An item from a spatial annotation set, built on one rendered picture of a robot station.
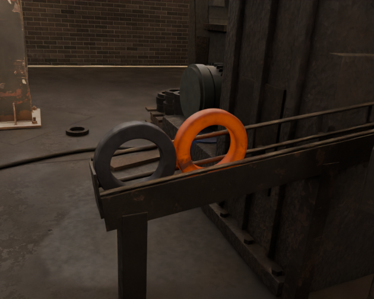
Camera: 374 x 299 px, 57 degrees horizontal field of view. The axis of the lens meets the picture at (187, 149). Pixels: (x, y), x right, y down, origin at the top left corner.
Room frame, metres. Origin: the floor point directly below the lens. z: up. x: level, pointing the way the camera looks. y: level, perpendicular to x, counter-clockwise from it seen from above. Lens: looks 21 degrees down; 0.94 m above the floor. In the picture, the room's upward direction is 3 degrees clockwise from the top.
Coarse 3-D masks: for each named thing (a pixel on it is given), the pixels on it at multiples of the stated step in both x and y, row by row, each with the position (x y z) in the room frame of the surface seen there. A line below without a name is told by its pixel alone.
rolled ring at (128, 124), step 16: (112, 128) 0.71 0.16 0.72; (128, 128) 0.69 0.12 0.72; (144, 128) 0.70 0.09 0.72; (112, 144) 0.68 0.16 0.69; (160, 144) 0.72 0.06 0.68; (96, 160) 0.67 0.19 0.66; (160, 160) 0.74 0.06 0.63; (176, 160) 0.73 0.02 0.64; (112, 176) 0.68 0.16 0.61; (160, 176) 0.72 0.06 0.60
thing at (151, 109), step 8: (160, 96) 3.01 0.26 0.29; (168, 96) 2.79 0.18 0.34; (176, 96) 2.57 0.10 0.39; (160, 104) 3.01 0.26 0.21; (168, 104) 2.79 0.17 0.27; (176, 104) 2.56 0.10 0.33; (152, 112) 2.99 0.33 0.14; (160, 112) 3.01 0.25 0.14; (168, 112) 2.79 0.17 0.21; (176, 112) 2.59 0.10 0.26; (152, 120) 3.13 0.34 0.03; (160, 120) 2.76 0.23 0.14; (160, 128) 2.87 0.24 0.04
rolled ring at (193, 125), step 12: (192, 120) 0.75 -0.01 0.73; (204, 120) 0.76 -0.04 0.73; (216, 120) 0.77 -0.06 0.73; (228, 120) 0.78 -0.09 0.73; (180, 132) 0.75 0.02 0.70; (192, 132) 0.75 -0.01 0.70; (240, 132) 0.79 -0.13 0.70; (180, 144) 0.74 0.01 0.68; (240, 144) 0.79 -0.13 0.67; (180, 156) 0.74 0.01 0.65; (228, 156) 0.80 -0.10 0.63; (240, 156) 0.80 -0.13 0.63; (180, 168) 0.74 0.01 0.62; (192, 168) 0.75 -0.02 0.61
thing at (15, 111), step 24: (0, 0) 2.84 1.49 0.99; (0, 24) 2.84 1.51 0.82; (0, 48) 2.83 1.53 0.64; (24, 48) 2.90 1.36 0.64; (0, 72) 2.82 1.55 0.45; (24, 72) 2.87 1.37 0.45; (0, 96) 2.81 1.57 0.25; (24, 96) 2.88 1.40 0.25; (0, 120) 2.80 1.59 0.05; (24, 120) 2.87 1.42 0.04
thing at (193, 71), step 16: (192, 64) 2.22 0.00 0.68; (208, 64) 2.34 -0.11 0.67; (192, 80) 2.15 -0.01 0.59; (208, 80) 2.07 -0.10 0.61; (192, 96) 2.14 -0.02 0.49; (208, 96) 2.03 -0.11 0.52; (192, 112) 2.12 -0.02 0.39; (176, 128) 2.25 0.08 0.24; (208, 144) 1.94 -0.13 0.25; (192, 160) 1.97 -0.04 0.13
